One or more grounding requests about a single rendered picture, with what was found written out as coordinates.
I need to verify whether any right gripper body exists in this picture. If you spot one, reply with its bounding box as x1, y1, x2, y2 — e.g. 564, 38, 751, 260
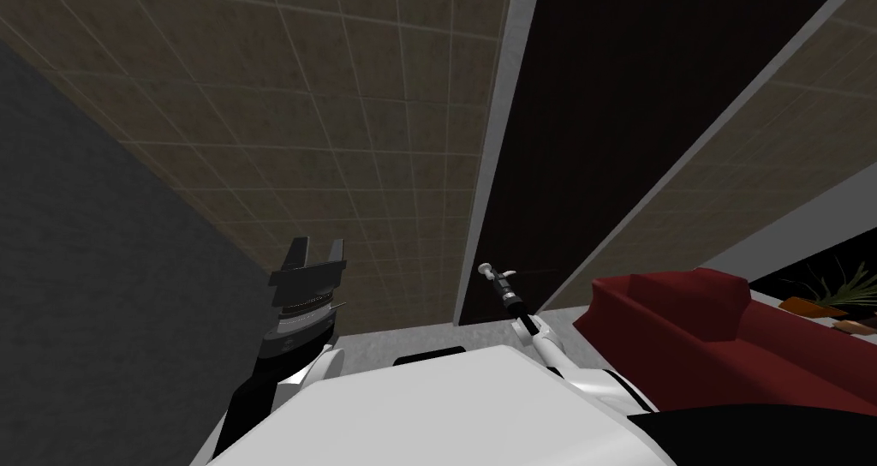
492, 275, 525, 311

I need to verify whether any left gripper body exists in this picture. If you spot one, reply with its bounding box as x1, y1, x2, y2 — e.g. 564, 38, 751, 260
268, 260, 348, 310

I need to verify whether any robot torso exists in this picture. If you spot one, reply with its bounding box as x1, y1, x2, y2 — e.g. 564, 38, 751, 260
190, 345, 676, 466

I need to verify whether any dark brown door leaf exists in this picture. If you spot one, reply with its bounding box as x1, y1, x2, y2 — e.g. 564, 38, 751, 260
457, 0, 828, 326

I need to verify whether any dark red sofa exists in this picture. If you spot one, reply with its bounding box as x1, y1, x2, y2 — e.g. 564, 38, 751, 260
573, 267, 877, 416

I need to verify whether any green plant in orange pot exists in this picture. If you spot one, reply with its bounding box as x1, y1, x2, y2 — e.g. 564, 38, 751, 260
779, 259, 877, 319

